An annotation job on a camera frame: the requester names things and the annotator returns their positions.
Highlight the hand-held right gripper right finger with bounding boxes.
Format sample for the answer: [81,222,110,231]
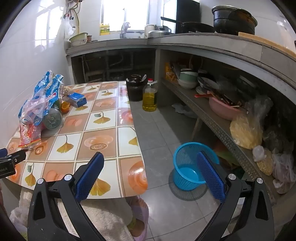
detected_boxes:
[196,151,274,241]

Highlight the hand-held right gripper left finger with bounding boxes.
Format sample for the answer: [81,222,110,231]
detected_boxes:
[28,152,105,241]

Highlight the blue plastic basket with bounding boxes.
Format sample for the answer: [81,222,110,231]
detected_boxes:
[173,142,220,191]

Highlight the red drink can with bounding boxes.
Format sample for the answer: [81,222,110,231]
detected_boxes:
[43,108,63,131]

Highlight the person's white fleece pants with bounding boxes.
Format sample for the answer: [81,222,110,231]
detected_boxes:
[9,185,135,241]

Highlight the clear crumpled plastic bag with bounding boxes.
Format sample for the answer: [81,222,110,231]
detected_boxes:
[18,95,48,127]

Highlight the small bag of yellow grains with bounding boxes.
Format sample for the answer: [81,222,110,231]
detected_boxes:
[252,146,274,176]

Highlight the yellow food bag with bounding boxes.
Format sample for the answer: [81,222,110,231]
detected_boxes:
[230,115,263,149]

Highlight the pink plastic basin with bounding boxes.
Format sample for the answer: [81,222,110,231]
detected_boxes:
[209,96,245,121]

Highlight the purple slipper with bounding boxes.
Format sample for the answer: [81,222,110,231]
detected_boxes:
[127,196,149,241]

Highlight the white floor rag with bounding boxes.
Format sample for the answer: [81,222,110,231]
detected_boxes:
[171,103,197,118]

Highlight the pinkish plastic bag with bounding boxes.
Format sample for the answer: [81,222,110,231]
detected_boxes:
[272,152,296,194]

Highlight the blue white printed plastic bag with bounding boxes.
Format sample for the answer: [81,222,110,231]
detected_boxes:
[32,71,65,113]

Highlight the blue white cardboard box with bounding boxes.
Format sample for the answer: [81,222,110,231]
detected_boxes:
[62,92,87,108]

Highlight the bundle of chopsticks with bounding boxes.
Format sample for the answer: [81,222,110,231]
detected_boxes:
[208,90,239,108]

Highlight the stack of plates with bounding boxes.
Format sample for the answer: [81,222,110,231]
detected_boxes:
[196,76,220,95]

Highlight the white bowl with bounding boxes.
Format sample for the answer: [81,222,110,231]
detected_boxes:
[178,79,198,90]

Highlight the dark brown ceramic jar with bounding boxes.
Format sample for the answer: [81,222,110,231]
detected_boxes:
[126,74,148,102]

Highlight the cooking oil bottle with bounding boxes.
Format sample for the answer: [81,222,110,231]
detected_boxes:
[142,79,159,112]

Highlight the green bowl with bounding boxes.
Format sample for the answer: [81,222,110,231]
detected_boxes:
[179,72,199,82]

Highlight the grey drain pipes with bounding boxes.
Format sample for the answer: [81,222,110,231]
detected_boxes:
[81,52,134,81]

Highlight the orange yellow packet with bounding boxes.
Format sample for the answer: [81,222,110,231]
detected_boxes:
[165,62,180,81]

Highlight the concrete kitchen counter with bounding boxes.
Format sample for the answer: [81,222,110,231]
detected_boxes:
[66,32,296,94]

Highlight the enamel basin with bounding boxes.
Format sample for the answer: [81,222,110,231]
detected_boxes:
[69,32,89,47]

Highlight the white hanging plastic bag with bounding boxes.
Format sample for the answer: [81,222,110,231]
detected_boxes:
[57,17,77,42]

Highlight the wooden cutting board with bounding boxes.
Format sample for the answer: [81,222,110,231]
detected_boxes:
[238,32,296,56]

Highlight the black wok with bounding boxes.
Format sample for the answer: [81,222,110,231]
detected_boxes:
[161,16,216,33]

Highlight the metal faucet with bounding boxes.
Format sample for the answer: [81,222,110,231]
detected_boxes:
[120,22,131,39]

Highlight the metal pot lid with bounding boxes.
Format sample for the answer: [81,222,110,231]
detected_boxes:
[148,30,172,39]

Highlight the large black pot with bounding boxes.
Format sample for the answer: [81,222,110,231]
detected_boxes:
[211,5,258,36]

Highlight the white kettle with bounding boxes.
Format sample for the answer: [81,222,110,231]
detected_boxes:
[144,24,160,39]

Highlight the window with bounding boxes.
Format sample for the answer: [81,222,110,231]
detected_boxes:
[100,0,178,32]

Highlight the black panel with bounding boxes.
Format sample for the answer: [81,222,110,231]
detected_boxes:
[175,0,200,34]

